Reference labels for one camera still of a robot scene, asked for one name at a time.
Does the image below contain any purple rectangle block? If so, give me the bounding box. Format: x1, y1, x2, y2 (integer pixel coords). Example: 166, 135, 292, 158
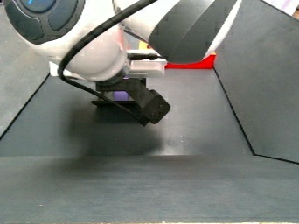
113, 91, 128, 101

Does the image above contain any black cable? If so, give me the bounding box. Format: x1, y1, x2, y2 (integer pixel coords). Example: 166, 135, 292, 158
56, 0, 161, 123

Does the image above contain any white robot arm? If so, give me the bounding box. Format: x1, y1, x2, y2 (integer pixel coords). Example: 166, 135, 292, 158
2, 0, 241, 81

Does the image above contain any red peg board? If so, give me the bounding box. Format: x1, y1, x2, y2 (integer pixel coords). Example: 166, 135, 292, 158
164, 52, 216, 69

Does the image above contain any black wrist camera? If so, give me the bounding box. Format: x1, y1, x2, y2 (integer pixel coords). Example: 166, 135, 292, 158
96, 78, 170, 126

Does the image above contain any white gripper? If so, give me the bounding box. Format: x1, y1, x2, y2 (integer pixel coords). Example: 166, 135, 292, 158
48, 49, 168, 80

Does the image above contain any black fixture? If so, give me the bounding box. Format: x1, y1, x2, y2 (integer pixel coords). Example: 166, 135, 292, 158
90, 87, 144, 109

